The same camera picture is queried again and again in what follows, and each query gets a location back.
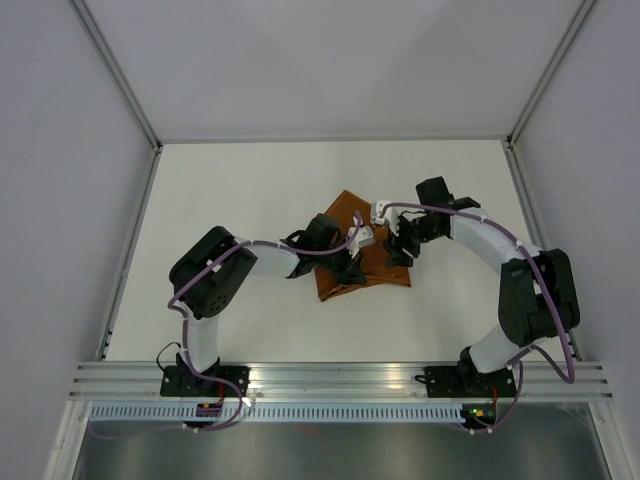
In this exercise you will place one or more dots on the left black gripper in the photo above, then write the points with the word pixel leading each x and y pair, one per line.
pixel 351 273

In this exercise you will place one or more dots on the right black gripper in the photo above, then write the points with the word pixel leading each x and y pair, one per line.
pixel 394 246

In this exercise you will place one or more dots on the orange-brown cloth napkin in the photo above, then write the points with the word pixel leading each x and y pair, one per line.
pixel 374 256

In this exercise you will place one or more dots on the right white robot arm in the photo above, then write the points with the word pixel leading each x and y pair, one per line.
pixel 537 301

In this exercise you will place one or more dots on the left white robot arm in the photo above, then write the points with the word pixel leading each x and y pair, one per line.
pixel 207 278

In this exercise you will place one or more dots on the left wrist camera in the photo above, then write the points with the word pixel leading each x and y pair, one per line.
pixel 359 238

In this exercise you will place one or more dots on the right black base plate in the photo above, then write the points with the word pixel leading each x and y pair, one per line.
pixel 450 382

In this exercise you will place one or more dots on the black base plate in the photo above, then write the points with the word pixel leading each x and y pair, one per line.
pixel 450 382
pixel 179 382

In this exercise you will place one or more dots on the right aluminium frame post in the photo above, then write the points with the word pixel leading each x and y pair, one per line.
pixel 563 48

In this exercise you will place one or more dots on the aluminium frame post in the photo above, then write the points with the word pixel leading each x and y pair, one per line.
pixel 100 44
pixel 563 48

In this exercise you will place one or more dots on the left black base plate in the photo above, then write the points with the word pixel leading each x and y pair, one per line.
pixel 179 382

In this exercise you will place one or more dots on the aluminium mounting rail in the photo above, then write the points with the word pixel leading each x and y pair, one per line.
pixel 338 382

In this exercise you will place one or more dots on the white slotted cable duct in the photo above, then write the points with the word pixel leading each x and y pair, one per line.
pixel 280 412

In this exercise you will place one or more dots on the left aluminium frame post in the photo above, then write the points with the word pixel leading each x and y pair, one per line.
pixel 100 44

